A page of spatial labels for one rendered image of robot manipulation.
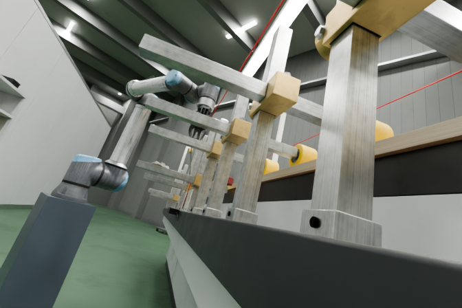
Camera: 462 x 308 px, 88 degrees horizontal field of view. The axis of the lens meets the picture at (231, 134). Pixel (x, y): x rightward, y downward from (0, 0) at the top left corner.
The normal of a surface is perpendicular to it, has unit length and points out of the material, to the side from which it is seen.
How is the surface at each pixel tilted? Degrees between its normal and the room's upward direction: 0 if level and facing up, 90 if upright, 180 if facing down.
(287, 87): 90
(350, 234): 90
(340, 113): 90
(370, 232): 90
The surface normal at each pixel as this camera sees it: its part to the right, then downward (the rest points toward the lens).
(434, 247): -0.93, -0.32
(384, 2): -0.25, 0.90
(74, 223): 0.71, -0.08
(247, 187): 0.29, -0.28
